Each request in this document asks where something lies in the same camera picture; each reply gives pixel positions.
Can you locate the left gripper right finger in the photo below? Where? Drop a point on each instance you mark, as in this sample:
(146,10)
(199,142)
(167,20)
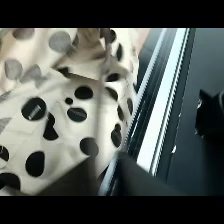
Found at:
(136,180)

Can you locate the cream polka dot shirt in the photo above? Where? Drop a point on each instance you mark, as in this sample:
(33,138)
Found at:
(56,116)

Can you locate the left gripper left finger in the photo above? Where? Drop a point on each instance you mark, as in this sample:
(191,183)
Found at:
(81,180)

